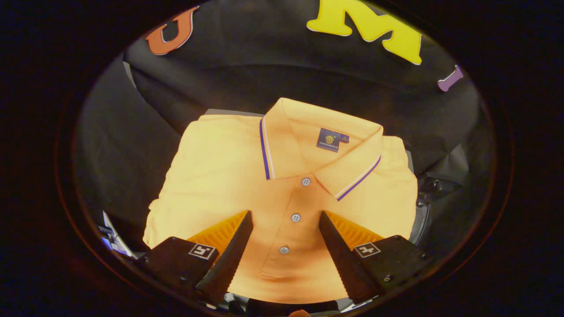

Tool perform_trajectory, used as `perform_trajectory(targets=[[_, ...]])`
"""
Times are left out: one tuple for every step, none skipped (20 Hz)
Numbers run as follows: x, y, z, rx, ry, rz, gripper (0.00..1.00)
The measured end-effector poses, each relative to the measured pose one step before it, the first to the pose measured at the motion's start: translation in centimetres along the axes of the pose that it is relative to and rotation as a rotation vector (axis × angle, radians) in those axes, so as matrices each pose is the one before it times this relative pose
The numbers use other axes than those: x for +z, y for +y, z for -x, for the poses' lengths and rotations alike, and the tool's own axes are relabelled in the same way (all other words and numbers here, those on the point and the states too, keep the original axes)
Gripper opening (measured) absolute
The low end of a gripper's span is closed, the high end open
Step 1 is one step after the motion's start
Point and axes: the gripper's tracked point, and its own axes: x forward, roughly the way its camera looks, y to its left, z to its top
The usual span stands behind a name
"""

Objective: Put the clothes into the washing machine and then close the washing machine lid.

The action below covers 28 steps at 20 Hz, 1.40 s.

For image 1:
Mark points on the orange polo shirt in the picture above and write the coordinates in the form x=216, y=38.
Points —
x=220, y=176

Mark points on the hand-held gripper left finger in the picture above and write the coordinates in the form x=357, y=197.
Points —
x=224, y=266

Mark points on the grey washing machine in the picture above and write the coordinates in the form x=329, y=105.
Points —
x=422, y=220

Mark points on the black backdrop cloth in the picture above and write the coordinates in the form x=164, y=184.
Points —
x=264, y=61

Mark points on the dark washing machine lid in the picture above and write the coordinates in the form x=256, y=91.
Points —
x=445, y=171

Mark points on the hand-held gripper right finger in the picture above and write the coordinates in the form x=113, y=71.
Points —
x=346, y=264

